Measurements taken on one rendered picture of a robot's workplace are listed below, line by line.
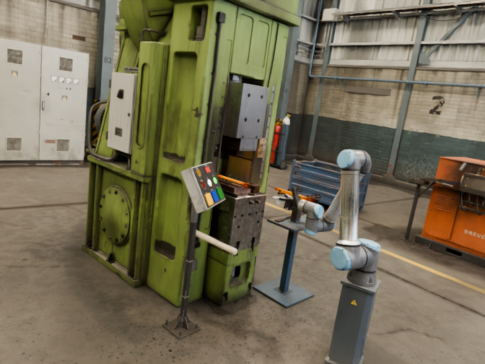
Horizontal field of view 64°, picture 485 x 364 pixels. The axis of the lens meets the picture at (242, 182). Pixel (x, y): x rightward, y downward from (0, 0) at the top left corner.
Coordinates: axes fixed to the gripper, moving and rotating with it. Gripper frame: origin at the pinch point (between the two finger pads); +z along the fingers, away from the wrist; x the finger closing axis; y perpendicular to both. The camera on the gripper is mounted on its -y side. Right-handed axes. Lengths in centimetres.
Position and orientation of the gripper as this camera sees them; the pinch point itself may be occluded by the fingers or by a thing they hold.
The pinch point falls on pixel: (278, 195)
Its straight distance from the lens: 289.6
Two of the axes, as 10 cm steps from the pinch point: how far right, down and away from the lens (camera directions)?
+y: -1.3, 9.7, 2.0
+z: -7.3, -2.3, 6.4
